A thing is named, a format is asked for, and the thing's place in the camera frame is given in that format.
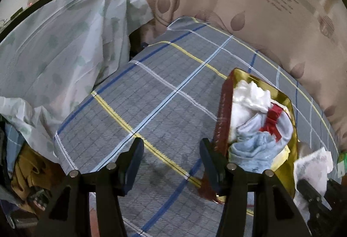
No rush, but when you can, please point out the grey sock with red bow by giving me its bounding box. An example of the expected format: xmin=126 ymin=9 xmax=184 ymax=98
xmin=236 ymin=104 xmax=294 ymax=146

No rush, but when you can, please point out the white plastic bag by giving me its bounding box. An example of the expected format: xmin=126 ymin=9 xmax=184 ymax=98
xmin=233 ymin=80 xmax=272 ymax=113

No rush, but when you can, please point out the light blue towel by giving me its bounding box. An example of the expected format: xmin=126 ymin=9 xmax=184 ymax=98
xmin=227 ymin=132 xmax=286 ymax=174

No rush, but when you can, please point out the green and white box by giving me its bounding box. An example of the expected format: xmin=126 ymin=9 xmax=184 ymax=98
xmin=337 ymin=152 xmax=347 ymax=181

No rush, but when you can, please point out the mustard garment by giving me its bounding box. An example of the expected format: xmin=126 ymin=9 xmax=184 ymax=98
xmin=11 ymin=145 xmax=66 ymax=214

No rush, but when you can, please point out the grey plaid bed sheet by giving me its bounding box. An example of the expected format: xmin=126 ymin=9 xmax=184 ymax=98
xmin=54 ymin=17 xmax=340 ymax=237

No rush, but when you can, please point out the white green-patterned plastic sheet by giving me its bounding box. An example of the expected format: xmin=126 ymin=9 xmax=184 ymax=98
xmin=0 ymin=0 xmax=155 ymax=165

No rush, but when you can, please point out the cream cloth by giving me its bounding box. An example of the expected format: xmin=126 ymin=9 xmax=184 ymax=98
xmin=270 ymin=145 xmax=293 ymax=170

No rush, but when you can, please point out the grey patterned cloth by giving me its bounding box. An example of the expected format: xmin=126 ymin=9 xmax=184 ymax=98
xmin=293 ymin=147 xmax=334 ymax=222

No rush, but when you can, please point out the red tin box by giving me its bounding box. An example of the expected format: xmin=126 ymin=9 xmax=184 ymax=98
xmin=197 ymin=69 xmax=299 ymax=204

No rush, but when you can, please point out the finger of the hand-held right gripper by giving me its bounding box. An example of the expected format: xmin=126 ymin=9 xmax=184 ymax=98
xmin=327 ymin=179 xmax=347 ymax=199
xmin=297 ymin=179 xmax=326 ymax=207

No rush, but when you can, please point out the blue plaid cloth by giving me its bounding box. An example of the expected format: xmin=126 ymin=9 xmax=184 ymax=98
xmin=4 ymin=122 xmax=25 ymax=173

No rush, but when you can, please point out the beige leaf-print curtain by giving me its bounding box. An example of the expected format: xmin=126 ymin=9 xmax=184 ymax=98
xmin=130 ymin=0 xmax=347 ymax=151

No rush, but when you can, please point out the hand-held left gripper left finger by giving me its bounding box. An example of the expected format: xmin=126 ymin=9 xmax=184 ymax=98
xmin=34 ymin=137 xmax=145 ymax=237

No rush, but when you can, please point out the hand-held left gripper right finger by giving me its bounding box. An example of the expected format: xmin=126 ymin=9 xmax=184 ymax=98
xmin=199 ymin=138 xmax=312 ymax=237

